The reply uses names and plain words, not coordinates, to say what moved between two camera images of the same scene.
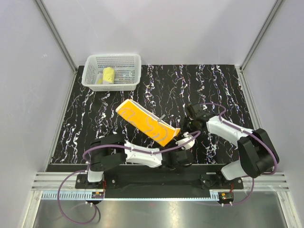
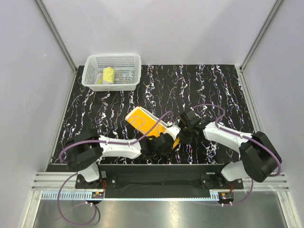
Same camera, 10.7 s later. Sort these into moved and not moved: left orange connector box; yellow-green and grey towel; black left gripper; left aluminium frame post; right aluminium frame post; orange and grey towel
Moved: orange and grey towel; black left gripper
Not moved: left aluminium frame post; right aluminium frame post; yellow-green and grey towel; left orange connector box
